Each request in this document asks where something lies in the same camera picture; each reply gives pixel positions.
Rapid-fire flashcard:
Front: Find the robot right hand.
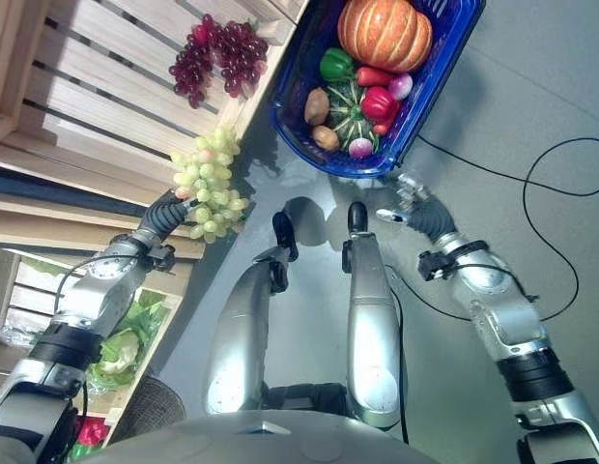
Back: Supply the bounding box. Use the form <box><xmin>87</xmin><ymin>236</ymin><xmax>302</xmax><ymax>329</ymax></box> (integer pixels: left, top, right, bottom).
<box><xmin>376</xmin><ymin>173</ymin><xmax>456</xmax><ymax>239</ymax></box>

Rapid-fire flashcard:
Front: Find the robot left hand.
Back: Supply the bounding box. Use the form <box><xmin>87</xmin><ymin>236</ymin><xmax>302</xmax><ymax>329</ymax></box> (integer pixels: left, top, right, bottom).
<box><xmin>140</xmin><ymin>189</ymin><xmax>212</xmax><ymax>239</ymax></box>

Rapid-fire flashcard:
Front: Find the green grape bunch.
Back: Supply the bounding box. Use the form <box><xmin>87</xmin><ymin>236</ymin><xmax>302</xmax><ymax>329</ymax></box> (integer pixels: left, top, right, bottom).
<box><xmin>170</xmin><ymin>126</ymin><xmax>251</xmax><ymax>245</ymax></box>

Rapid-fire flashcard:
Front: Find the blue plastic basket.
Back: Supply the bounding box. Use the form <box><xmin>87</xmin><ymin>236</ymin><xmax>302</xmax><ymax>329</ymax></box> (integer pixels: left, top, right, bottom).
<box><xmin>271</xmin><ymin>0</ymin><xmax>488</xmax><ymax>180</ymax></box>

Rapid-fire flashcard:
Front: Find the dark woven basket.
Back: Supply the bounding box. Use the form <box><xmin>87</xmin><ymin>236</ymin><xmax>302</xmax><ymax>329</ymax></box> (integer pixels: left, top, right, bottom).
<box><xmin>107</xmin><ymin>375</ymin><xmax>187</xmax><ymax>445</ymax></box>

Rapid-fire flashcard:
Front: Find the purple white onion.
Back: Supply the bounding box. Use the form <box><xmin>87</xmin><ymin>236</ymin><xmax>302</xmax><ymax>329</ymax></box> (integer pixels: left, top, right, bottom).
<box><xmin>348</xmin><ymin>136</ymin><xmax>375</xmax><ymax>160</ymax></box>
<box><xmin>387</xmin><ymin>72</ymin><xmax>414</xmax><ymax>102</ymax></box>

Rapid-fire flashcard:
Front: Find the wooden shelf board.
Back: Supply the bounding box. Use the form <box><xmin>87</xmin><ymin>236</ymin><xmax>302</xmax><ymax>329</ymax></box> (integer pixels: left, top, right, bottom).
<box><xmin>0</xmin><ymin>190</ymin><xmax>207</xmax><ymax>262</ymax></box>

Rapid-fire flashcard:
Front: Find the robot right leg silver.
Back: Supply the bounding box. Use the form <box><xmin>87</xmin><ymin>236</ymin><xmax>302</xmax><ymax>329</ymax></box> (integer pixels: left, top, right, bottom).
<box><xmin>341</xmin><ymin>201</ymin><xmax>403</xmax><ymax>431</ymax></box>

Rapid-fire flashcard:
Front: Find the robot leg silver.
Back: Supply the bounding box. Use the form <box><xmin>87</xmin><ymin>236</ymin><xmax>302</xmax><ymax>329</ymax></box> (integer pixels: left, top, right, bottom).
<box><xmin>341</xmin><ymin>201</ymin><xmax>403</xmax><ymax>431</ymax></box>
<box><xmin>202</xmin><ymin>210</ymin><xmax>300</xmax><ymax>417</ymax></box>

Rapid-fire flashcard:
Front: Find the red bell pepper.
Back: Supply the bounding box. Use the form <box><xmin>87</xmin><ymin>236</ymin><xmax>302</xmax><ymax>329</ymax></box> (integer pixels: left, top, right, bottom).
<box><xmin>360</xmin><ymin>85</ymin><xmax>403</xmax><ymax>124</ymax></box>

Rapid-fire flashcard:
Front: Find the green striped squash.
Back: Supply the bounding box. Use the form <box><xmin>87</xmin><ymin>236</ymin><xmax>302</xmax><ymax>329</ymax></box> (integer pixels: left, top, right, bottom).
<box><xmin>325</xmin><ymin>80</ymin><xmax>381</xmax><ymax>151</ymax></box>

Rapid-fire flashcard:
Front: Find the small brown potato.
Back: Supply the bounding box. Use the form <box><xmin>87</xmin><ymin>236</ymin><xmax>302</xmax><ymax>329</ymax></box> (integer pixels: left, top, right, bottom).
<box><xmin>311</xmin><ymin>125</ymin><xmax>341</xmax><ymax>152</ymax></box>

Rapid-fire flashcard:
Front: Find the wooden slatted crate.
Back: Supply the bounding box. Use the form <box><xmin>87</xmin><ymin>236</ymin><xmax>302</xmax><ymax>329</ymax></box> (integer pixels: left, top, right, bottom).
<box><xmin>0</xmin><ymin>0</ymin><xmax>310</xmax><ymax>194</ymax></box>

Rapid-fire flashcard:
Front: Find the robot left leg silver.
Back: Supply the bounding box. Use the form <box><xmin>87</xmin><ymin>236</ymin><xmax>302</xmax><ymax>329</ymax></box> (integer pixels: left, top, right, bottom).
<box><xmin>202</xmin><ymin>210</ymin><xmax>300</xmax><ymax>417</ymax></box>

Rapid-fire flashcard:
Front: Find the long red pepper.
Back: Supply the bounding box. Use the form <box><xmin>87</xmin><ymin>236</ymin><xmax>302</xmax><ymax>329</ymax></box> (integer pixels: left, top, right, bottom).
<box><xmin>355</xmin><ymin>66</ymin><xmax>396</xmax><ymax>88</ymax></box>

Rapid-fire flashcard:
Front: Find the green cabbage head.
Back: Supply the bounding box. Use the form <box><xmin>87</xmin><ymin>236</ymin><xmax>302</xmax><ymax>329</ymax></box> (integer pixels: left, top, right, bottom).
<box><xmin>89</xmin><ymin>329</ymin><xmax>141</xmax><ymax>388</ymax></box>

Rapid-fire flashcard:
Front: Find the large brown potato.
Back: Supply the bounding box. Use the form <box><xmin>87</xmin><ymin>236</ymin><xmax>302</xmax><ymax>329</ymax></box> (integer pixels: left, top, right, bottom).
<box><xmin>303</xmin><ymin>87</ymin><xmax>331</xmax><ymax>126</ymax></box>

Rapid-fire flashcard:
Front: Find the wooden crate with cabbage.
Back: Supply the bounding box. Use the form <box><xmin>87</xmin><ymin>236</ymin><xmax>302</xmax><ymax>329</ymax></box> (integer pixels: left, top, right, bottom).
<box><xmin>0</xmin><ymin>248</ymin><xmax>194</xmax><ymax>446</ymax></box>

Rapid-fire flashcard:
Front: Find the purple grape bunch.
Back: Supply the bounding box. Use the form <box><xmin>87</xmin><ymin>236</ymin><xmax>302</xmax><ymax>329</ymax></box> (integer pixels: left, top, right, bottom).
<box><xmin>168</xmin><ymin>13</ymin><xmax>271</xmax><ymax>110</ymax></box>

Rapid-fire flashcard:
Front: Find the green bell pepper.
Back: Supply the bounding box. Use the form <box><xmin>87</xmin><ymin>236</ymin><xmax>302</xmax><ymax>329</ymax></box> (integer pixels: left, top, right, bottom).
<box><xmin>319</xmin><ymin>46</ymin><xmax>357</xmax><ymax>83</ymax></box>

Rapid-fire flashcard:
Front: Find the orange pumpkin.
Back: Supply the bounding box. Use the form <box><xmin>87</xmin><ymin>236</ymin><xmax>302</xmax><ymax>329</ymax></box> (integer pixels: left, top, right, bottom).
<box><xmin>337</xmin><ymin>0</ymin><xmax>434</xmax><ymax>74</ymax></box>

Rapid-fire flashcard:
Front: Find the red pepper in crate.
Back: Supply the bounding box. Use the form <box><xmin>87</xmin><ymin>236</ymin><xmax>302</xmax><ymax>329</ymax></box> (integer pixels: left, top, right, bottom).
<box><xmin>75</xmin><ymin>416</ymin><xmax>110</xmax><ymax>447</ymax></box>

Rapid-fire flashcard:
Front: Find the robot torso grey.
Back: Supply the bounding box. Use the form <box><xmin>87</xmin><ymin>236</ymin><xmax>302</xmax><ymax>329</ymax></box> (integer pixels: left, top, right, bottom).
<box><xmin>79</xmin><ymin>409</ymin><xmax>429</xmax><ymax>464</ymax></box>

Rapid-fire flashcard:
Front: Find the black cable on floor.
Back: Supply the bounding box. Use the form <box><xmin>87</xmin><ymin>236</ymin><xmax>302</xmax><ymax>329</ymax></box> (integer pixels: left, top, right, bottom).
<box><xmin>384</xmin><ymin>133</ymin><xmax>599</xmax><ymax>323</ymax></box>

